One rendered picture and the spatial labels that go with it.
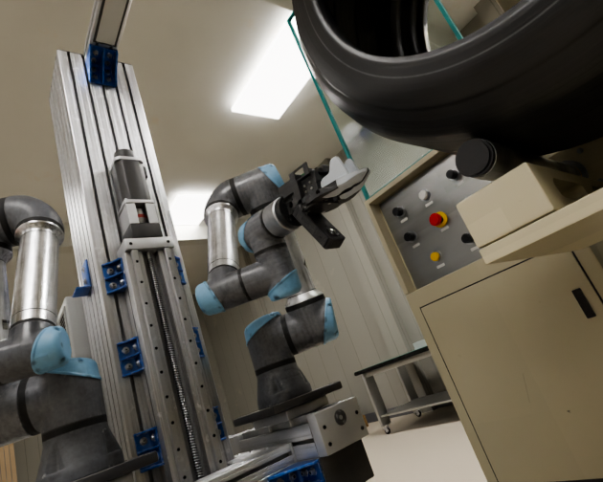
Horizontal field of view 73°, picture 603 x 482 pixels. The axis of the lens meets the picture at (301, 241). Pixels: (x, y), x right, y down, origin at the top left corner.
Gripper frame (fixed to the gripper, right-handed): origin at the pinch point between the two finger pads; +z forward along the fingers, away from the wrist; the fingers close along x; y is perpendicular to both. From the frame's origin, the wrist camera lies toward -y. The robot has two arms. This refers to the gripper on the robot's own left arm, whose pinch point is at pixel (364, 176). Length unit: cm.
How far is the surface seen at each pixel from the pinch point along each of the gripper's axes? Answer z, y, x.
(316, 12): 10.0, 19.7, -12.9
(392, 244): -45, 2, 68
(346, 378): -424, -88, 400
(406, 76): 18.9, 2.3, -12.6
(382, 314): -308, -13, 380
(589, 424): -4, -60, 64
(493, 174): 21.4, -11.1, -6.0
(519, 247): 22.0, -20.1, -8.5
